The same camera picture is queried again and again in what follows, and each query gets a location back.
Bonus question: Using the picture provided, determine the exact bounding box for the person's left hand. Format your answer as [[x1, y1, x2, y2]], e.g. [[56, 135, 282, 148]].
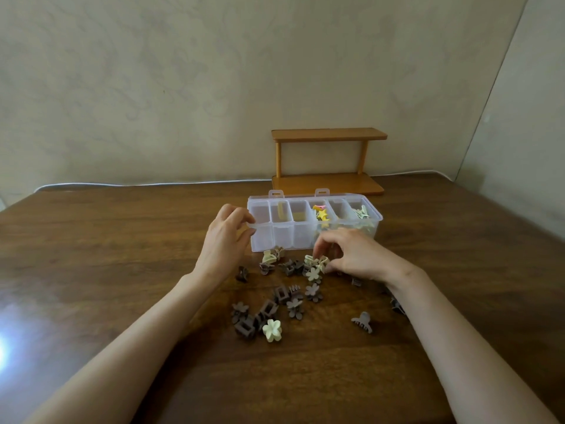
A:
[[192, 203, 257, 287]]

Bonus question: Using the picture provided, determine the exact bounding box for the person's left forearm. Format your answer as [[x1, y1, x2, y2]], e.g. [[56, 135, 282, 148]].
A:
[[24, 273, 221, 424]]

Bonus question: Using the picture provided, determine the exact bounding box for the small wooden shelf rack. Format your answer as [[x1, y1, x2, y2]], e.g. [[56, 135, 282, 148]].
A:
[[271, 127, 388, 197]]

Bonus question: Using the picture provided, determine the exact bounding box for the clear plastic compartment box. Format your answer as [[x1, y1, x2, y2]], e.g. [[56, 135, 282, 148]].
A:
[[246, 188, 384, 253]]

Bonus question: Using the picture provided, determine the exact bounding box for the person's right forearm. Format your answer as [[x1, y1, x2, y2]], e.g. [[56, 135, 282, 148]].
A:
[[390, 269, 561, 424]]

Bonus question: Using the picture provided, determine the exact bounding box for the white cable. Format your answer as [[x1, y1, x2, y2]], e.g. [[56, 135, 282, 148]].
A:
[[34, 170, 453, 193]]

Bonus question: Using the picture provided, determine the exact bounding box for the person's right hand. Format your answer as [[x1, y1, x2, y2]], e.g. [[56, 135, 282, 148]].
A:
[[312, 228, 424, 290]]

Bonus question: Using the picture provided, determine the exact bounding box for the pile of mixed hair clips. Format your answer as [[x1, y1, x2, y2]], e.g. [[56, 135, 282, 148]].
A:
[[230, 247, 343, 344]]

